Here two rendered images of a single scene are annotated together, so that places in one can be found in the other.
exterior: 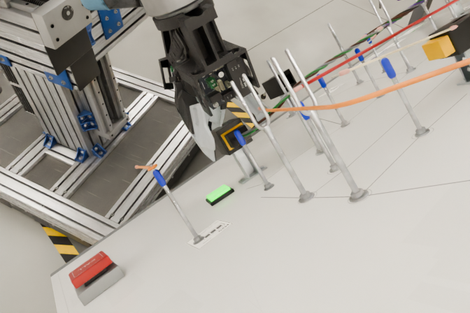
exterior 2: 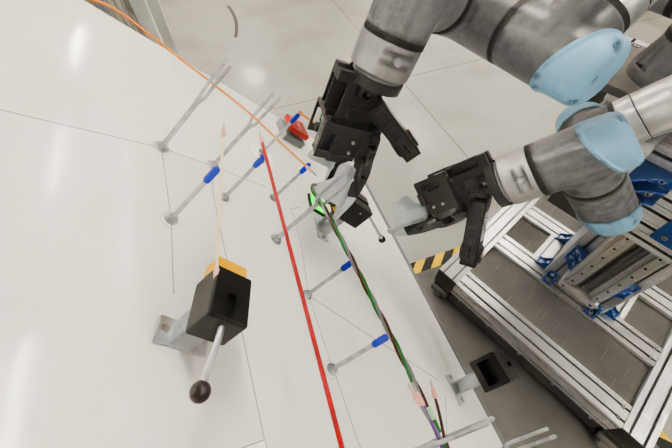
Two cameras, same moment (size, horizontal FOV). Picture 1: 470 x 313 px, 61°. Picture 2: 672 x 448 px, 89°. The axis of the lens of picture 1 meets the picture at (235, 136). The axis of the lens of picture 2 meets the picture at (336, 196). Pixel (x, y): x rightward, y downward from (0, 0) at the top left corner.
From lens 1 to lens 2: 59 cm
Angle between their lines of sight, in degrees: 64
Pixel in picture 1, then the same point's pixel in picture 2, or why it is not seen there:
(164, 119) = (607, 363)
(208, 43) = (331, 91)
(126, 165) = (530, 303)
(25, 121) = not seen: hidden behind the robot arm
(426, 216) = (86, 105)
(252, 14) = not seen: outside the picture
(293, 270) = (149, 98)
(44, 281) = (432, 236)
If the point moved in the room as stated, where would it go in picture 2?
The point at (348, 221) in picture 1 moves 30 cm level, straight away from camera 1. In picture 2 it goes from (146, 123) to (272, 314)
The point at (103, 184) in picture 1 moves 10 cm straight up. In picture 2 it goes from (508, 277) to (518, 267)
